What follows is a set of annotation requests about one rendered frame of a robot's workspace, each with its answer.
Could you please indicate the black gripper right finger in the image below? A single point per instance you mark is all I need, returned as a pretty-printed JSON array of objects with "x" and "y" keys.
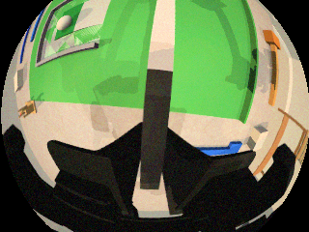
[{"x": 185, "y": 170}]

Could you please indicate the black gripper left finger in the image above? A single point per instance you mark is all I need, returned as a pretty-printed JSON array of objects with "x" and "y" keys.
[{"x": 115, "y": 165}]

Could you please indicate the green putting mat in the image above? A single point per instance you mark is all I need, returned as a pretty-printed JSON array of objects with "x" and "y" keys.
[{"x": 211, "y": 61}]

